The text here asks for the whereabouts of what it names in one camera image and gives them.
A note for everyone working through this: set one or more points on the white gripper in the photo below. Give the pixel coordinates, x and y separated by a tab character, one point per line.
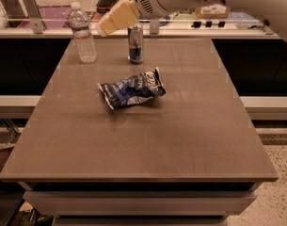
150	0

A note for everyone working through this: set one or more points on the grey metal post left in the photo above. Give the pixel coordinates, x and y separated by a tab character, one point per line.
37	24

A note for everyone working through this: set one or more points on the silver blue energy drink can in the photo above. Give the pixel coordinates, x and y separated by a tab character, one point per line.
136	43

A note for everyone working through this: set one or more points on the grey metal post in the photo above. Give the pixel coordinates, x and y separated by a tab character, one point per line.
154	26
37	24

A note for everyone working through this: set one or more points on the purple mat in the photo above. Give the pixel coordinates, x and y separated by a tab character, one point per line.
51	16

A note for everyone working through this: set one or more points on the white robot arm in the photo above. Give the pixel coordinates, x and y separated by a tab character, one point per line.
273	13

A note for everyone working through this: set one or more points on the cardboard box with label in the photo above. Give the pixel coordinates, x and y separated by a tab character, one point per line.
215	11

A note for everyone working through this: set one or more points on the grey table base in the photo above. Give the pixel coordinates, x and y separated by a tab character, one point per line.
140	208

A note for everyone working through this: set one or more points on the blue crumpled chip bag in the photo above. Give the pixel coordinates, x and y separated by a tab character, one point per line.
133	90

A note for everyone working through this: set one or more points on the grey metal post centre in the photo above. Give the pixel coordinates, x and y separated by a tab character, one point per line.
154	26

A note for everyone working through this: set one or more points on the clear plastic water bottle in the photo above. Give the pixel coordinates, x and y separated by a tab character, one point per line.
81	30

